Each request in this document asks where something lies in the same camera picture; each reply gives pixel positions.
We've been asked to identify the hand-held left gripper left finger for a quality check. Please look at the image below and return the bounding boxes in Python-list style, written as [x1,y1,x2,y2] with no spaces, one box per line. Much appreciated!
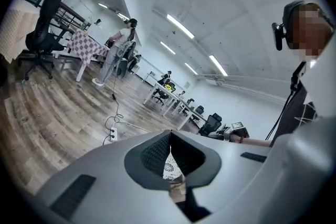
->
[36,130,190,224]

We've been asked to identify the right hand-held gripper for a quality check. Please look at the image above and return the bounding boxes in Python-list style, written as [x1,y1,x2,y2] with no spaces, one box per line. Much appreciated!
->
[223,120,249,142]

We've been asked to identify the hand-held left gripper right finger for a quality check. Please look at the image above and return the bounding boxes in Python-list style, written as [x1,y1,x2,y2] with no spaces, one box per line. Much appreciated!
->
[170,130,272,220]

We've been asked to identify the white floral print cushion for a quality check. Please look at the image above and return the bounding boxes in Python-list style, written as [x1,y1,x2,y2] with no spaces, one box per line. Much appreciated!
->
[162,152,184,181]

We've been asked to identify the person's right forearm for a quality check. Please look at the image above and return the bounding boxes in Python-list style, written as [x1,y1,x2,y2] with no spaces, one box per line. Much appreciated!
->
[241,137,272,148]

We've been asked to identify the grey white office chair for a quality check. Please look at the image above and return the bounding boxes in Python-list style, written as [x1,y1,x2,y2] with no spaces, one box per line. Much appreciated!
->
[115,40,137,80]

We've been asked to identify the black mesh office chair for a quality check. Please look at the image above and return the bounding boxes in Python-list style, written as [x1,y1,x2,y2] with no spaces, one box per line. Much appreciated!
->
[16,0,70,81]

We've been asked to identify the person's right hand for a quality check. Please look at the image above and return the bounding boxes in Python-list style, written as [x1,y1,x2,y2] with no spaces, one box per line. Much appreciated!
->
[231,130,249,143]

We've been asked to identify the white power strip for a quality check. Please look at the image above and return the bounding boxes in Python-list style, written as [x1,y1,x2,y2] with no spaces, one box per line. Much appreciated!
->
[109,125,118,142]

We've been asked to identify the long white desk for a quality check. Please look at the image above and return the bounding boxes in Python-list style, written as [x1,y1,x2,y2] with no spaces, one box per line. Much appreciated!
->
[143,81,208,131]

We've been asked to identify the person's torso in white shirt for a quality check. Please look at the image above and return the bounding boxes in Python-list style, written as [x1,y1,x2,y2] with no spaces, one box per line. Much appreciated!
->
[269,34,336,148]

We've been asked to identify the person's head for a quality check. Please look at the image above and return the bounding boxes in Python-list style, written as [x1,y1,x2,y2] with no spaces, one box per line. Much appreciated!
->
[282,0,336,62]

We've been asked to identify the table with purple checked cloth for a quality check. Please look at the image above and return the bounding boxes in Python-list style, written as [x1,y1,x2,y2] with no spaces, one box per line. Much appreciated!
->
[52,27,110,83]

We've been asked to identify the dark wooden rack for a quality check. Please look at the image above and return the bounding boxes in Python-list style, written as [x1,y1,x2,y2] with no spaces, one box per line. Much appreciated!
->
[17,0,88,33]

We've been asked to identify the table with cream checked cloth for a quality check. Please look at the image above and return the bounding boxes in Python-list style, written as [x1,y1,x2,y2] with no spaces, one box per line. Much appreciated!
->
[0,0,40,64]

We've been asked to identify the white wall pipes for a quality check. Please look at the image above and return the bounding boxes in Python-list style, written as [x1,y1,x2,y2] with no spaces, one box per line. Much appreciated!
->
[196,73,291,104]

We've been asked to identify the black camera cable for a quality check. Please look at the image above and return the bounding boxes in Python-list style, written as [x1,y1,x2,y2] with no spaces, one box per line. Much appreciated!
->
[265,61,307,141]

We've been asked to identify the white floor cable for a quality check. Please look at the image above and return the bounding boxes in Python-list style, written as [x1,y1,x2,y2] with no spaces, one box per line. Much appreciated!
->
[102,120,153,145]

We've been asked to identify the black floor cable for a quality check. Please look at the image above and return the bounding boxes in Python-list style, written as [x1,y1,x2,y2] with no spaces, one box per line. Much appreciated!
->
[104,60,124,130]

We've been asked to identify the black head-mounted camera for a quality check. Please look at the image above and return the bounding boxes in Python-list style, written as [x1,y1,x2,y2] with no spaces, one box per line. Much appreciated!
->
[271,22,287,51]

